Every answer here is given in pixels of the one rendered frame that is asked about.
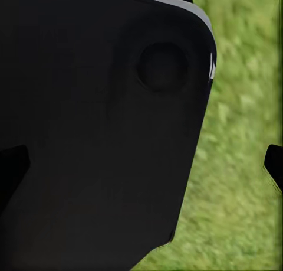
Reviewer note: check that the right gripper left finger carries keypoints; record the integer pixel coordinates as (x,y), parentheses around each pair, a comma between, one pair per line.
(14,164)

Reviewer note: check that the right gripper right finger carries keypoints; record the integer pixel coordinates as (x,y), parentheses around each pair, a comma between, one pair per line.
(274,163)

